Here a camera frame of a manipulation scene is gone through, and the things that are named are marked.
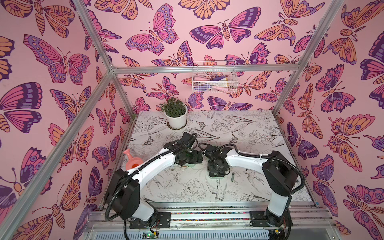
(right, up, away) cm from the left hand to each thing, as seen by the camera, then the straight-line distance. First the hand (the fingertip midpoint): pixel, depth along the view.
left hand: (198, 158), depth 84 cm
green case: (+14, -12, +3) cm, 19 cm away
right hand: (+9, -7, +7) cm, 13 cm away
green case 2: (-5, -6, +8) cm, 11 cm away
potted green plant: (-15, +29, +17) cm, 36 cm away
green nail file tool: (+20, -12, +4) cm, 24 cm away
